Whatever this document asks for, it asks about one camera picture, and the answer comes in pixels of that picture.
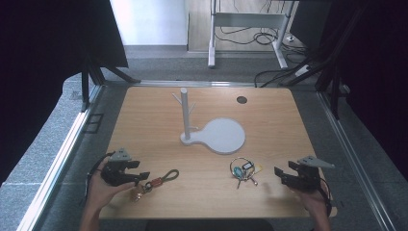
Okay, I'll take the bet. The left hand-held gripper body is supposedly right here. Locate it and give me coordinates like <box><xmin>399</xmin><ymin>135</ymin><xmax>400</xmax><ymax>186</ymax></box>
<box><xmin>100</xmin><ymin>147</ymin><xmax>139</xmax><ymax>188</ymax></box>

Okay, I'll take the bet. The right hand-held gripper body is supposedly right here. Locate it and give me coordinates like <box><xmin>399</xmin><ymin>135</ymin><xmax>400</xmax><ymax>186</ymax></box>
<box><xmin>293</xmin><ymin>155</ymin><xmax>336</xmax><ymax>193</ymax></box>

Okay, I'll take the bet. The olive strap keychain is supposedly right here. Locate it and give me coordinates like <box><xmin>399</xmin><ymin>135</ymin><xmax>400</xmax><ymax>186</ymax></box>
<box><xmin>129</xmin><ymin>168</ymin><xmax>180</xmax><ymax>203</ymax></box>

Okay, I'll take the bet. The white key rack stand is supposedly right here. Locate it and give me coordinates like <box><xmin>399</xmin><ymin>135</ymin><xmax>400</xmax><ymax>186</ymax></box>
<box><xmin>171</xmin><ymin>87</ymin><xmax>246</xmax><ymax>156</ymax></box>

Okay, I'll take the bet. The person's left hand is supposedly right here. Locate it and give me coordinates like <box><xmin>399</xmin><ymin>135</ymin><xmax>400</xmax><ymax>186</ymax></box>
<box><xmin>86</xmin><ymin>160</ymin><xmax>138</xmax><ymax>214</ymax></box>

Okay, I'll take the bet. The person's right hand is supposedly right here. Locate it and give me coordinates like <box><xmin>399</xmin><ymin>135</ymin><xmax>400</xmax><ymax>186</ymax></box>
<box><xmin>289</xmin><ymin>187</ymin><xmax>329</xmax><ymax>216</ymax></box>

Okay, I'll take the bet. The person's dark clothing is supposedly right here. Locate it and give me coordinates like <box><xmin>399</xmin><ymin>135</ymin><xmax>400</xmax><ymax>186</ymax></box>
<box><xmin>144</xmin><ymin>218</ymin><xmax>274</xmax><ymax>231</ymax></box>

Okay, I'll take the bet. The black tripod stand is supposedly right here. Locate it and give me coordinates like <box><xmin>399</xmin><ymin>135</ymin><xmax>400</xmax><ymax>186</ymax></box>
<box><xmin>80</xmin><ymin>54</ymin><xmax>141</xmax><ymax>114</ymax></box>
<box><xmin>282</xmin><ymin>6</ymin><xmax>369</xmax><ymax>120</ymax></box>

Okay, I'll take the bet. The white power strip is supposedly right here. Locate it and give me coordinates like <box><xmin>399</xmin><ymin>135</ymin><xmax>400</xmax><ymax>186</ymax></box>
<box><xmin>293</xmin><ymin>64</ymin><xmax>311</xmax><ymax>78</ymax></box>

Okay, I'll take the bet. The black curtain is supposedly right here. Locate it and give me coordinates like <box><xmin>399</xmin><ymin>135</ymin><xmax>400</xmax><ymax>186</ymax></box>
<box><xmin>0</xmin><ymin>0</ymin><xmax>130</xmax><ymax>186</ymax></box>
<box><xmin>320</xmin><ymin>0</ymin><xmax>408</xmax><ymax>181</ymax></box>

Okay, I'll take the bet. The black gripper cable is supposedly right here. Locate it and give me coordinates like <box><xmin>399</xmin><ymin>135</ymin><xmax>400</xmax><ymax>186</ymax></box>
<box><xmin>84</xmin><ymin>151</ymin><xmax>115</xmax><ymax>206</ymax></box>
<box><xmin>317</xmin><ymin>177</ymin><xmax>333</xmax><ymax>218</ymax></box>

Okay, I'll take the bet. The aluminium rail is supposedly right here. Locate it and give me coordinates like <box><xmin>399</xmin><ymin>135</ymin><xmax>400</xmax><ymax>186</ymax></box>
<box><xmin>16</xmin><ymin>85</ymin><xmax>104</xmax><ymax>231</ymax></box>
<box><xmin>317</xmin><ymin>90</ymin><xmax>395</xmax><ymax>231</ymax></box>
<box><xmin>130</xmin><ymin>79</ymin><xmax>258</xmax><ymax>89</ymax></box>

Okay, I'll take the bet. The black floor cable bundle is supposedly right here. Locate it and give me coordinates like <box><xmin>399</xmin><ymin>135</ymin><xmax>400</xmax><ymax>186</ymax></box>
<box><xmin>214</xmin><ymin>25</ymin><xmax>309</xmax><ymax>56</ymax></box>

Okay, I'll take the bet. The white desk frame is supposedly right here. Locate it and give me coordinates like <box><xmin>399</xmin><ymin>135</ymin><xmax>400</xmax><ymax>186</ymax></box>
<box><xmin>207</xmin><ymin>0</ymin><xmax>297</xmax><ymax>70</ymax></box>

